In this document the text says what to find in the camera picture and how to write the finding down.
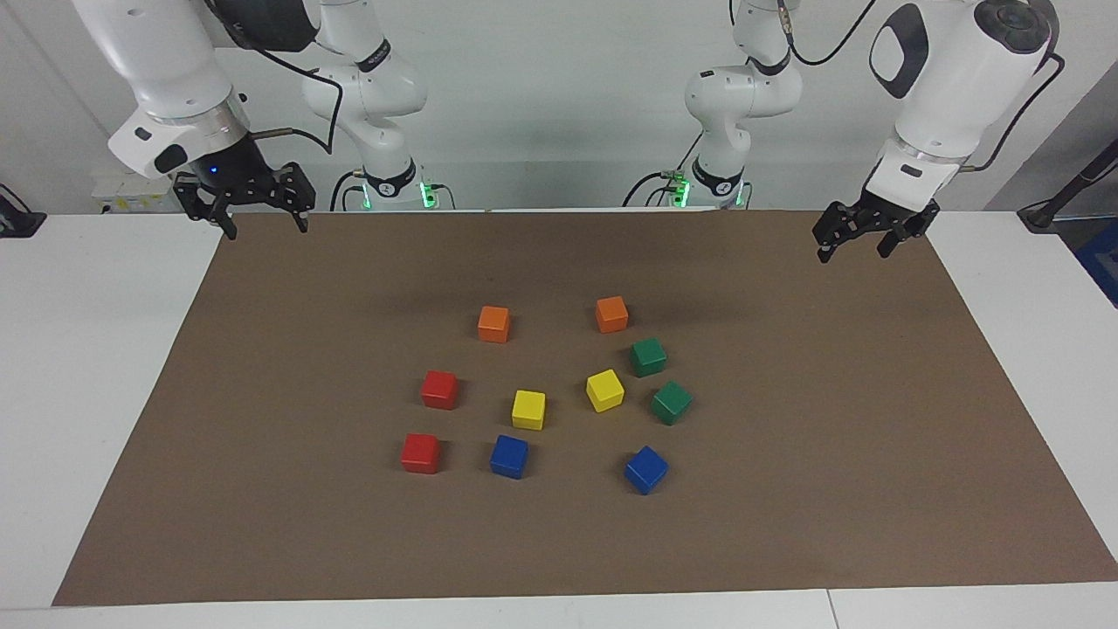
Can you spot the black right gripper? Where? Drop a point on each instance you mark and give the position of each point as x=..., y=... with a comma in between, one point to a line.
x=231, y=170

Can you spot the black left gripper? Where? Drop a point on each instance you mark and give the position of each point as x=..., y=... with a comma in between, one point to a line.
x=900, y=214

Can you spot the green cube block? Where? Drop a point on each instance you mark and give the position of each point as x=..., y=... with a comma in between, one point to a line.
x=671, y=403
x=648, y=356

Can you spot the red cube block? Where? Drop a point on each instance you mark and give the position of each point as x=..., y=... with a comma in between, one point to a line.
x=420, y=454
x=439, y=390

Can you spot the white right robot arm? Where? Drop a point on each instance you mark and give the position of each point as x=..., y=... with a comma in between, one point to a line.
x=166, y=61

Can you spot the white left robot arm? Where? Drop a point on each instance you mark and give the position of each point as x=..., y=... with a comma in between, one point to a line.
x=948, y=79

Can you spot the white power strip box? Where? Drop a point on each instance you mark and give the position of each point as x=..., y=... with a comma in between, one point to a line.
x=131, y=192

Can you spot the green connector plug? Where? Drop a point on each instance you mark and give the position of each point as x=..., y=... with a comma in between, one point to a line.
x=677, y=188

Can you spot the black stand pole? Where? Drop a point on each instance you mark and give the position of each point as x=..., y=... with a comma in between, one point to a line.
x=1066, y=192

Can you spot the blue crate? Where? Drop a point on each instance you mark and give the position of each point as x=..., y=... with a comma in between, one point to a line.
x=1102, y=262

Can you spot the black clamp device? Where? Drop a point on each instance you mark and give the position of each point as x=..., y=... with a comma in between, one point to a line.
x=17, y=220

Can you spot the orange cube block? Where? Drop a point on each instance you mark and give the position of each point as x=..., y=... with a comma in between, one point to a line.
x=493, y=324
x=611, y=314

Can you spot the brown table mat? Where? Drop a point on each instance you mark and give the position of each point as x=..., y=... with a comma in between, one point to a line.
x=786, y=489

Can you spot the yellow cube block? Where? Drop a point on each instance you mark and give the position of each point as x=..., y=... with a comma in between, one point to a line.
x=528, y=410
x=604, y=390

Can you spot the blue cube block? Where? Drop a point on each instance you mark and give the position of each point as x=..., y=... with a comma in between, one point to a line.
x=645, y=470
x=509, y=457

